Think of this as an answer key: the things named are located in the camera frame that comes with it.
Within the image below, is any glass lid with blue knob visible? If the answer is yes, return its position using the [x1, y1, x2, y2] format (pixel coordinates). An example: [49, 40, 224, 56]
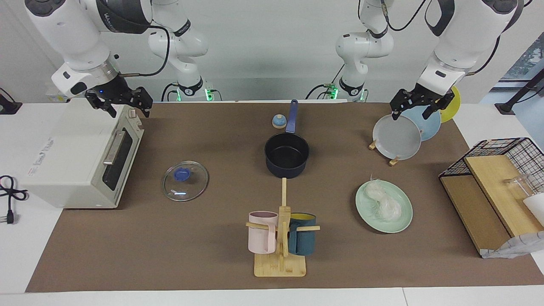
[161, 161, 210, 202]

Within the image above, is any white vermicelli bundle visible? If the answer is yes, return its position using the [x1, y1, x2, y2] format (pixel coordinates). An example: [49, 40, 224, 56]
[364, 173, 402, 222]

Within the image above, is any light blue plate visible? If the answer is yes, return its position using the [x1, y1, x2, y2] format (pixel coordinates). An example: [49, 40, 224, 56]
[399, 105, 442, 142]

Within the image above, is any grey plate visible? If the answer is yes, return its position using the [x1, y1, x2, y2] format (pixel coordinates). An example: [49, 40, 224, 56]
[373, 114, 422, 161]

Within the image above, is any yellow plate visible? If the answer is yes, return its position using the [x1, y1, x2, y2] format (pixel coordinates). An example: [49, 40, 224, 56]
[440, 85, 461, 124]

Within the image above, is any wooden plate rack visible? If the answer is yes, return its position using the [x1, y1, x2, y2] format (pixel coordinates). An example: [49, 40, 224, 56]
[368, 138, 401, 167]

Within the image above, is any mint green plate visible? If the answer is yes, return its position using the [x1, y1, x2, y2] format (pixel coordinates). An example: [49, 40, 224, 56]
[355, 180, 414, 234]

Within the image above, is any white power strip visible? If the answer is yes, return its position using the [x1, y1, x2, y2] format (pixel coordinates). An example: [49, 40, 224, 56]
[45, 87, 71, 103]

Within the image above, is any white toaster oven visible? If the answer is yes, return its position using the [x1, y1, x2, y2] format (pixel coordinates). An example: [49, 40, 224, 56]
[19, 98, 145, 210]

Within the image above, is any black stand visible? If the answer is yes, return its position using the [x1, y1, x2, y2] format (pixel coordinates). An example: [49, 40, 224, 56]
[495, 68, 544, 114]

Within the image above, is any wooden shelf rack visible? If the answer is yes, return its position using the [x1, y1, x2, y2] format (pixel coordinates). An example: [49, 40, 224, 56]
[440, 155, 544, 255]

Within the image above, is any black clamp base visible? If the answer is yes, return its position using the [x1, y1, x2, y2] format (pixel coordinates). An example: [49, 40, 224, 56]
[0, 87, 23, 115]

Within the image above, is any clear glass cup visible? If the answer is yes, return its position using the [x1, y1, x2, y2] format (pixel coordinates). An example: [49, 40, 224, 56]
[504, 174, 537, 200]

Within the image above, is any window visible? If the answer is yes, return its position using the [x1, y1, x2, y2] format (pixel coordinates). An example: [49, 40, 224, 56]
[501, 32, 544, 81]

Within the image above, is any dark blue saucepan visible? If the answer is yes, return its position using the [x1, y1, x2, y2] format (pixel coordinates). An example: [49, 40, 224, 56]
[264, 99, 310, 179]

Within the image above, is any brown table mat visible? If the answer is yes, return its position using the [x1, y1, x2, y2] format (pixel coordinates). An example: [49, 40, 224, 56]
[25, 102, 544, 293]

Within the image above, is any white cup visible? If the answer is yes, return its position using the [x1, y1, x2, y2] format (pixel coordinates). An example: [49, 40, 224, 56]
[523, 193, 544, 226]

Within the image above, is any teal mug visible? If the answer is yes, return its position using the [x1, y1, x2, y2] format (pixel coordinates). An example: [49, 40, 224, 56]
[288, 212, 317, 256]

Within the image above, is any pink mug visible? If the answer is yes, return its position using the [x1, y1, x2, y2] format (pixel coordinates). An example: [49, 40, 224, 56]
[248, 211, 279, 255]

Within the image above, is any wooden mug tree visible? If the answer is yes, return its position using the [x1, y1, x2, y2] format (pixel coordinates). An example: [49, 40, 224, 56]
[245, 178, 321, 278]

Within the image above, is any black base cable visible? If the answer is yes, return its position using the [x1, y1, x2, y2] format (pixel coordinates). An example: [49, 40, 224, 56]
[161, 82, 180, 102]
[306, 64, 346, 101]

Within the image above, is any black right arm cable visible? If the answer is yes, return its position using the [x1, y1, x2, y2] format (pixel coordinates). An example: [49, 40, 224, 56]
[119, 25, 170, 78]

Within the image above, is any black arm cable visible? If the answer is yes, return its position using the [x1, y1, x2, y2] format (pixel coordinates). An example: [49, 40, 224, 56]
[380, 0, 534, 76]
[119, 25, 170, 78]

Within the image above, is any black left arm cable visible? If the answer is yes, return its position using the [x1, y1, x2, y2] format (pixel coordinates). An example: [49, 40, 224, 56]
[380, 0, 534, 76]

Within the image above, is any black wire basket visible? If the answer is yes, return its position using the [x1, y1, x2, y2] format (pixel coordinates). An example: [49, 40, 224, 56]
[439, 137, 544, 196]

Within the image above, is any black power cord with plug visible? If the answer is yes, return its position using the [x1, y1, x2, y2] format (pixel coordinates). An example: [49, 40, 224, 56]
[0, 175, 28, 225]

